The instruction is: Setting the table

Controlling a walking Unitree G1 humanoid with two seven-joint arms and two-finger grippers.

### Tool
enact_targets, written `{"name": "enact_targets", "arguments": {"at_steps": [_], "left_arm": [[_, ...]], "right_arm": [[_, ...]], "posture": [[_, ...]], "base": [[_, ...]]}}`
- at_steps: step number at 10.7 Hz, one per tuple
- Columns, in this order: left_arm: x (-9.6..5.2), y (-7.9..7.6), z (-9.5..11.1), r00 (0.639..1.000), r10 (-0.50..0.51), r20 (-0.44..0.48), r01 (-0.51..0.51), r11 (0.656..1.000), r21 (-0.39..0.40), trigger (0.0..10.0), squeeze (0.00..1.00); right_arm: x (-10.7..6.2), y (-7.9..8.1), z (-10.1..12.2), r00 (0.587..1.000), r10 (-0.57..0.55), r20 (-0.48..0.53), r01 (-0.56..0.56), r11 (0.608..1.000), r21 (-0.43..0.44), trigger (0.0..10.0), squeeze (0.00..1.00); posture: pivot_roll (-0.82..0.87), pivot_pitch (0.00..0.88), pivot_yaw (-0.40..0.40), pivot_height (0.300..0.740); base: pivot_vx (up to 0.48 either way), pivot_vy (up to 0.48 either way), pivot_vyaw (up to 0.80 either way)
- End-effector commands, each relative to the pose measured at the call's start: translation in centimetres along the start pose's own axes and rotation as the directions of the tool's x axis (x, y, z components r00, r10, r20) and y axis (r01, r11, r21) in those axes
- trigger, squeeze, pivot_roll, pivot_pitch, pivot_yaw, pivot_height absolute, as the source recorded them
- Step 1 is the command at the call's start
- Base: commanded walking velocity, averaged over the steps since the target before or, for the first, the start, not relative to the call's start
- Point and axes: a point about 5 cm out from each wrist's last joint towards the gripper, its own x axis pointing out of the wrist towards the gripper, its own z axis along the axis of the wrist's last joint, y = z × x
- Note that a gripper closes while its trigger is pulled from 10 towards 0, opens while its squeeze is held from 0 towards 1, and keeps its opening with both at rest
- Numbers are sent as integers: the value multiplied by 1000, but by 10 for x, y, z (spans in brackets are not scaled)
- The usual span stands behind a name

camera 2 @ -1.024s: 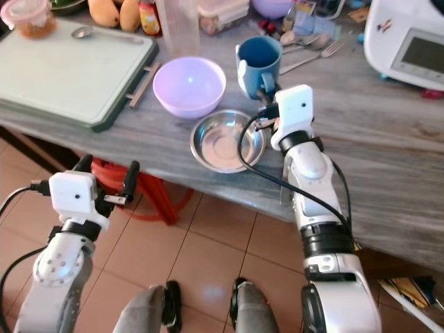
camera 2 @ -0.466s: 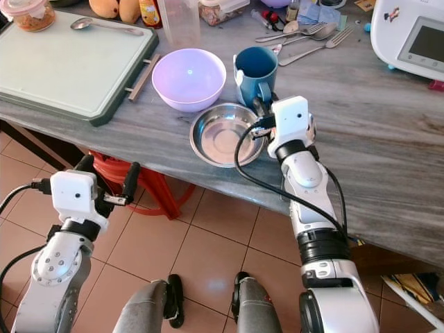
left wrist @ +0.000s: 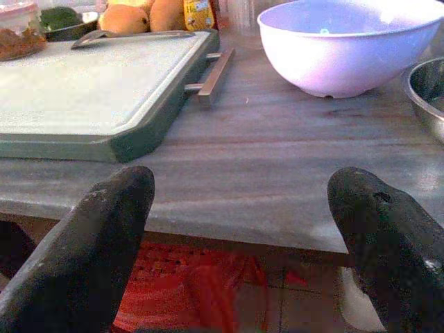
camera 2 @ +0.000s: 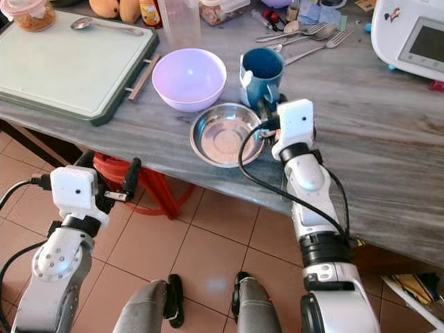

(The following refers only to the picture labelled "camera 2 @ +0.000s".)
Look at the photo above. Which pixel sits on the stainless steel bowl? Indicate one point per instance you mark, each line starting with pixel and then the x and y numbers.
pixel 222 137

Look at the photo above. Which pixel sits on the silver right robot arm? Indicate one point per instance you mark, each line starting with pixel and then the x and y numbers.
pixel 316 201

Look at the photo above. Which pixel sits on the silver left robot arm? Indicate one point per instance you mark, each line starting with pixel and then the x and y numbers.
pixel 55 270

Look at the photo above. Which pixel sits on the blue ceramic mug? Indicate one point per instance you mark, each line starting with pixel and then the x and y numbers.
pixel 258 82

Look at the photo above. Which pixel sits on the red plastic stool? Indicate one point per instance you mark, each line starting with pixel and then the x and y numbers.
pixel 156 184

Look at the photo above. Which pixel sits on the steel fork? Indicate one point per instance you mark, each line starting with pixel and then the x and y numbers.
pixel 326 44

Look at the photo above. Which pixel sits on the lilac plastic bowl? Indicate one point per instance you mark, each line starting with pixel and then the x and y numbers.
pixel 189 80

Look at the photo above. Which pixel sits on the blue cloth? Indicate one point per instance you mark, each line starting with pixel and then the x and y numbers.
pixel 318 14

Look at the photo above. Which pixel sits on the clear lidded container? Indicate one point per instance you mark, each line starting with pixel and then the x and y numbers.
pixel 215 10

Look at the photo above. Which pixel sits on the clear plastic cup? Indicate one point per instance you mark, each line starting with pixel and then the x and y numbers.
pixel 179 24

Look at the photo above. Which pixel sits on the small blue cap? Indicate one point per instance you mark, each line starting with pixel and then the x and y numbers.
pixel 368 28

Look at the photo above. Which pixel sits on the white kitchen appliance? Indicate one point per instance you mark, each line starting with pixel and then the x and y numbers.
pixel 406 38

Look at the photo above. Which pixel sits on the orange sauce bottle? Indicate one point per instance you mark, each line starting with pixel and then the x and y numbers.
pixel 150 12

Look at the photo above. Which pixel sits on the pink lidded food jar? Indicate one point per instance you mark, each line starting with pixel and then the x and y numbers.
pixel 35 15

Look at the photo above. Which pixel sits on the yellow mango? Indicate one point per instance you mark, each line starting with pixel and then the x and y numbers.
pixel 129 10
pixel 104 7

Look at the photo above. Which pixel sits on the grey right robot leg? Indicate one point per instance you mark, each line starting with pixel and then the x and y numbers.
pixel 263 309

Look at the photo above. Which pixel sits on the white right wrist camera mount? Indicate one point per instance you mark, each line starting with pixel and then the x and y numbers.
pixel 295 125

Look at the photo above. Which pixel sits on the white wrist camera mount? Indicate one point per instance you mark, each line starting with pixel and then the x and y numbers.
pixel 295 125
pixel 73 189

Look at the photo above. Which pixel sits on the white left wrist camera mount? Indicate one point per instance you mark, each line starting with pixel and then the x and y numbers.
pixel 73 189

